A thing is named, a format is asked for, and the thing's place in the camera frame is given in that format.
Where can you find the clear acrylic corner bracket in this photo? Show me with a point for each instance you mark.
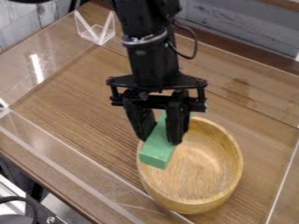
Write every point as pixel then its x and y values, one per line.
pixel 99 34

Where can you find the brown wooden bowl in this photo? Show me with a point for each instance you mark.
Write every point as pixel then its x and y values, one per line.
pixel 203 172

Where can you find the green rectangular block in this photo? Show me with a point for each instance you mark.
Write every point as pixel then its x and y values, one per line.
pixel 157 150

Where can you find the black metal bracket with screw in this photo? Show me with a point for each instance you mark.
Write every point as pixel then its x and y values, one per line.
pixel 46 215

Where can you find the clear acrylic tray wall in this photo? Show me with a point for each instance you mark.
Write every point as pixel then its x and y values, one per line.
pixel 71 141

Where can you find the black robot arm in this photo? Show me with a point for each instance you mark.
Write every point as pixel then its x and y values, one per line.
pixel 147 16

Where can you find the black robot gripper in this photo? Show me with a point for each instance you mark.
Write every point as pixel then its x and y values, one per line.
pixel 157 86

